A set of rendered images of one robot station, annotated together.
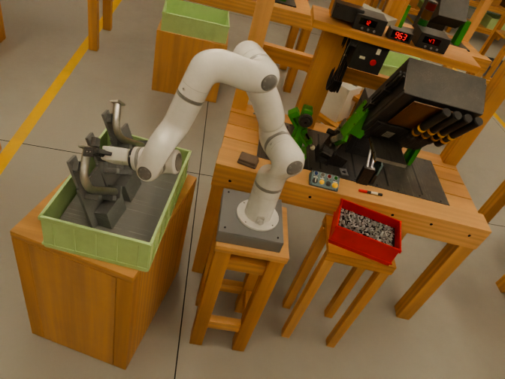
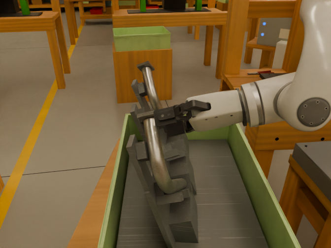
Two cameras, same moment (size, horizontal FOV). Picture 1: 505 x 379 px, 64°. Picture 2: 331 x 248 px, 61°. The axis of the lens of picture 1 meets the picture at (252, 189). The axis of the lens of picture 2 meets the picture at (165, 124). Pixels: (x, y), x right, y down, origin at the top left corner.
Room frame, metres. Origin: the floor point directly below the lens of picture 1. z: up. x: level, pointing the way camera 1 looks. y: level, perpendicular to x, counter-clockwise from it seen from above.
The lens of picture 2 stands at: (0.57, 0.54, 1.46)
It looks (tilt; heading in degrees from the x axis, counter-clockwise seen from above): 30 degrees down; 3
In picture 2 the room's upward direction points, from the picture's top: straight up
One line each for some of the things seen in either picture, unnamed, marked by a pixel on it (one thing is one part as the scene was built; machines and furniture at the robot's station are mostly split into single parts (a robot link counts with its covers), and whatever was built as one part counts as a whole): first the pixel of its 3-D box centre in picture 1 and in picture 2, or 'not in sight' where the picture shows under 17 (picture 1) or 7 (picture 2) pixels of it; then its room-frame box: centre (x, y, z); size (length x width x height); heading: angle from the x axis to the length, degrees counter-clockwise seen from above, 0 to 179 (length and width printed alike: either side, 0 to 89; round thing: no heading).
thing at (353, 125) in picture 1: (360, 122); not in sight; (1.95, -0.42, 1.17); 0.13 x 0.12 x 0.20; 97
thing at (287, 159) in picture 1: (280, 166); not in sight; (1.29, -0.08, 1.22); 0.19 x 0.12 x 0.24; 34
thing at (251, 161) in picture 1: (248, 159); not in sight; (1.68, 0.07, 0.91); 0.10 x 0.08 x 0.03; 86
